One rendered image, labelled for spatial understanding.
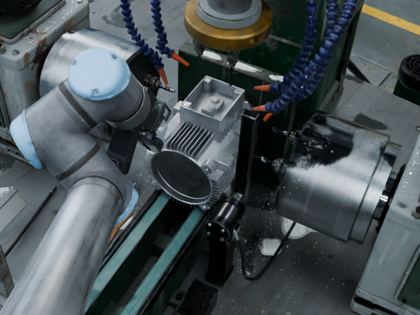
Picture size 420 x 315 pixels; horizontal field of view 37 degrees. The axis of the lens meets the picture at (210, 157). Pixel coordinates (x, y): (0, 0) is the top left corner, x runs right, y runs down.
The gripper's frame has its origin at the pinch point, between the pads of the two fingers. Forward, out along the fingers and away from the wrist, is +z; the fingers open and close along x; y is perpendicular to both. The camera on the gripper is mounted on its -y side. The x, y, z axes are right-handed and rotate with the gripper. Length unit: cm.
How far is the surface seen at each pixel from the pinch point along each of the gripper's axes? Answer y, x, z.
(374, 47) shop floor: 136, -9, 204
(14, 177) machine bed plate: -17, 41, 23
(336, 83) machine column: 45, -23, 43
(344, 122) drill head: 21.7, -34.3, 4.4
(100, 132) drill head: 0.4, 17.0, 8.1
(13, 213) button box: -24.2, 16.7, -9.9
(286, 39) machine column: 38.7, -13.2, 11.9
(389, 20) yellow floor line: 163, -9, 219
